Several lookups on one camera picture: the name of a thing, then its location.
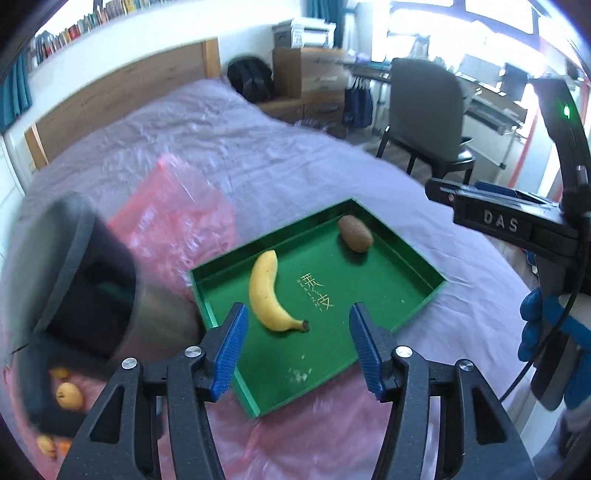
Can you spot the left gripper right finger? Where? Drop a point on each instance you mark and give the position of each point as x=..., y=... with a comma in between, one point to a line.
x=477, y=439

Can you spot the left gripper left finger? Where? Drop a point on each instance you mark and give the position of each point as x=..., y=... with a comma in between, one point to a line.
x=117, y=440

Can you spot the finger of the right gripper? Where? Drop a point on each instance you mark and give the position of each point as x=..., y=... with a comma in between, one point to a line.
x=442, y=191
x=518, y=194

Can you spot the small yellow apple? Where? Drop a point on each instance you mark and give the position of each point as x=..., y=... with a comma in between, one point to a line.
x=69, y=397

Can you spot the large green yellow apple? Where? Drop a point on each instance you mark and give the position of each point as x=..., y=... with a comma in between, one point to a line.
x=46, y=446

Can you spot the brown kiwi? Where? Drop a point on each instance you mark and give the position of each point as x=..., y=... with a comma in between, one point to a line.
x=355, y=234

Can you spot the yellow banana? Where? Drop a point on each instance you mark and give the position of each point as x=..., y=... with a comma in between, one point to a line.
x=262, y=297

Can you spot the orange mandarin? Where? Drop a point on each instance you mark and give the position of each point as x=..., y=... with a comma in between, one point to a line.
x=63, y=446
x=59, y=373

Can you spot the white desk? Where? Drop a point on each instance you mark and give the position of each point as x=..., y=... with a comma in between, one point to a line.
x=493, y=109

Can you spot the grey office chair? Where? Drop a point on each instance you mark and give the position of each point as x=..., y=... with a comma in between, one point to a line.
x=426, y=118

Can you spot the dark blue tote bag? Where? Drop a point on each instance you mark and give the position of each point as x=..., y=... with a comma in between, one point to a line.
x=359, y=105

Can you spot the black steel electric kettle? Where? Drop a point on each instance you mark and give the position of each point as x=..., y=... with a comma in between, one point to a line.
x=78, y=299

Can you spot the grey bed cover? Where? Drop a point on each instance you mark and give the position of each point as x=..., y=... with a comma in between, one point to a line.
x=336, y=431

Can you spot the wooden drawer cabinet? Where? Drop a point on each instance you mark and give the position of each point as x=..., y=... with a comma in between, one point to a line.
x=310, y=84

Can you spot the green metal tray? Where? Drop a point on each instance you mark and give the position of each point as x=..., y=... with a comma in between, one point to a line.
x=319, y=280

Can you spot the white printer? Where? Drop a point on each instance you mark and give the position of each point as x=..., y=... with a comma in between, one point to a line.
x=303, y=32

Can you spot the black backpack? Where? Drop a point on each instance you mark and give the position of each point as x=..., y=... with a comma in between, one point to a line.
x=252, y=78

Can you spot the pink plastic sheet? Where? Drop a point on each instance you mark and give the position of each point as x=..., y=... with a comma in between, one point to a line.
x=185, y=212

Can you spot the wooden headboard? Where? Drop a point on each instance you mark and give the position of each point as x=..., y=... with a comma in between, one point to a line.
x=117, y=94

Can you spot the teal curtain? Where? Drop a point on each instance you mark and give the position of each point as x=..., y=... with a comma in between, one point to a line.
x=16, y=98

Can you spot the row of books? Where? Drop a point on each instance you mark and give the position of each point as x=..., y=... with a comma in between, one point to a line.
x=78, y=18

